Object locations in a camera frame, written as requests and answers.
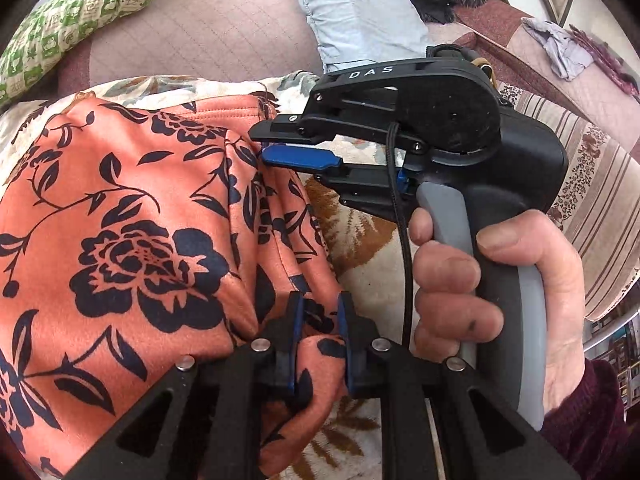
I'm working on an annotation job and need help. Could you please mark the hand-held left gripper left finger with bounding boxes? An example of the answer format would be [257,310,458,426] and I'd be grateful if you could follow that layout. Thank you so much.
[62,290,313,480]

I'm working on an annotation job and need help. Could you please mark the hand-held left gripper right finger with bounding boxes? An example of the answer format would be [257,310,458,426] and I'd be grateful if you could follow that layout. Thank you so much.
[337,291,581,480]

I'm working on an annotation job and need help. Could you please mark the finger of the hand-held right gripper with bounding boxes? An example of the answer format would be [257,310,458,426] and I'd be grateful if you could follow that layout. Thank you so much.
[261,144,417,212]
[249,112,427,154]

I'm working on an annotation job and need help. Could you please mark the orange floral garment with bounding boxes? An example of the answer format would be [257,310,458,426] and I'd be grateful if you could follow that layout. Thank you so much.
[0,92,353,480]

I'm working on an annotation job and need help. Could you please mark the person's right forearm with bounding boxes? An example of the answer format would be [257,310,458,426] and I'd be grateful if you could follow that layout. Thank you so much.
[542,357,631,480]

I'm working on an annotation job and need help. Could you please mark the person's right hand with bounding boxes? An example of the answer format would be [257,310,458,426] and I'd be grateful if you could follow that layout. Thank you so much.
[409,207,587,413]

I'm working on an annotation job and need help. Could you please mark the cream floral plush blanket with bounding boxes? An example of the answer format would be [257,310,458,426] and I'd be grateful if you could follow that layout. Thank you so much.
[0,71,418,480]

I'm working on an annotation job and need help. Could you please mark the mauve quilted bed cover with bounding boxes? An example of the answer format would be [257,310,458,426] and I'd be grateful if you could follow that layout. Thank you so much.
[56,0,640,128]

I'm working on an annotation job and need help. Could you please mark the grey crumpled cloth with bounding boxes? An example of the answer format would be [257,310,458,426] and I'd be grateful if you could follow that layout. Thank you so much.
[521,16,596,81]

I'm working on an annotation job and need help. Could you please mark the light blue pillow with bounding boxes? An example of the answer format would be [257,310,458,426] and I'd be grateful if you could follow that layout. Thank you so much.
[287,0,431,73]

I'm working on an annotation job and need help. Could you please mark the purple crumpled cloth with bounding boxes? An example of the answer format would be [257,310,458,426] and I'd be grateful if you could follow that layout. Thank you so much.
[570,24,640,97]

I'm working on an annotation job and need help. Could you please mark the striped beige cushion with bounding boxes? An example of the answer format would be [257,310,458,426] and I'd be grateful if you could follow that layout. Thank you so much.
[497,82,640,323]

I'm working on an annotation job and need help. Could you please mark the green patterned pillow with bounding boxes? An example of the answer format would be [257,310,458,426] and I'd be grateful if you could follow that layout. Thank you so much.
[0,0,188,108]

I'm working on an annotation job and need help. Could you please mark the cluttered shelf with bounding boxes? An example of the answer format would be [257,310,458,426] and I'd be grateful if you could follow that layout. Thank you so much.
[585,305,640,411]

